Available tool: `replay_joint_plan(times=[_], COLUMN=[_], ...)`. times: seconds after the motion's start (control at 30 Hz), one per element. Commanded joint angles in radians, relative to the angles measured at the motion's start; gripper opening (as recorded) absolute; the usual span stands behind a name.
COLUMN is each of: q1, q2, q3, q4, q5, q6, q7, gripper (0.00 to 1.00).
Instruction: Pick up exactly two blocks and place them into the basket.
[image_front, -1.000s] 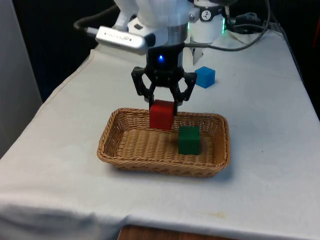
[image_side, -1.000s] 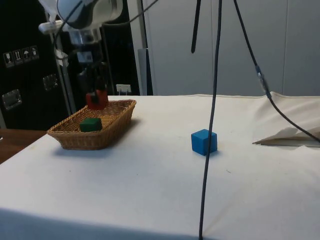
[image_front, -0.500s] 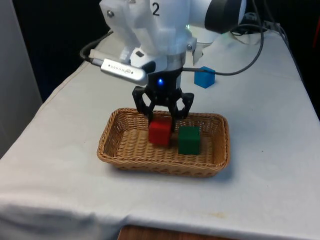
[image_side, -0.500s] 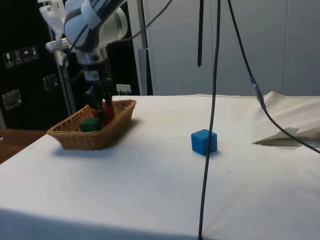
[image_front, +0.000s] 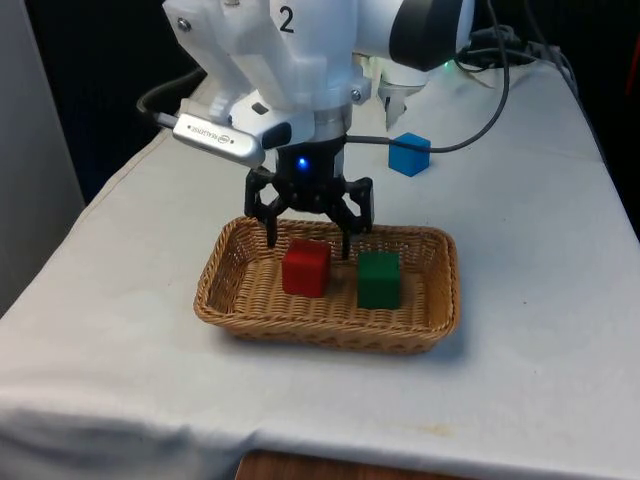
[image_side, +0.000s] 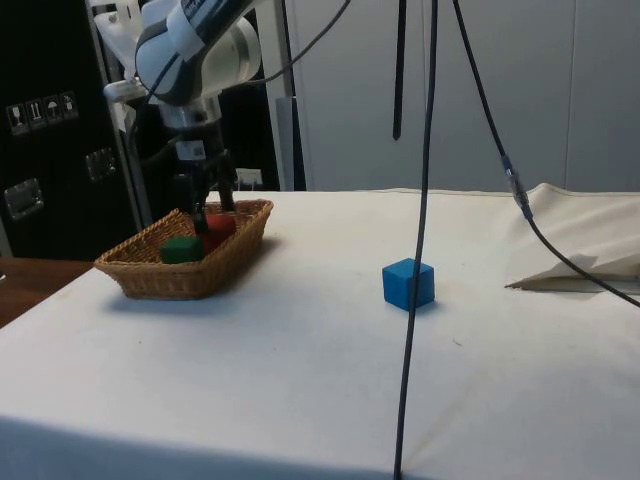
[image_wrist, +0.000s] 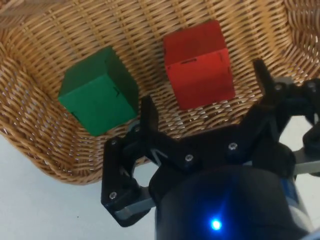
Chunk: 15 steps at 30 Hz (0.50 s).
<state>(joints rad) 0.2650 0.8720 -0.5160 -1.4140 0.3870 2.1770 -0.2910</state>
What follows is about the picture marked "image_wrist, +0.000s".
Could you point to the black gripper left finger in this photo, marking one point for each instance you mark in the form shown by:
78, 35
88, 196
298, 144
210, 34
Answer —
117, 175

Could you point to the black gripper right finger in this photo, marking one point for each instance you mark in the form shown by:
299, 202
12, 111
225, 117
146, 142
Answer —
270, 117

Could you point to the red cube block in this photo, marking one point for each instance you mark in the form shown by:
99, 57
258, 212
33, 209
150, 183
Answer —
197, 65

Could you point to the wicker basket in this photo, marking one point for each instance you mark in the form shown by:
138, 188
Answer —
50, 37

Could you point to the green cube block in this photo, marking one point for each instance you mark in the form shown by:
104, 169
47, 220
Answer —
100, 95

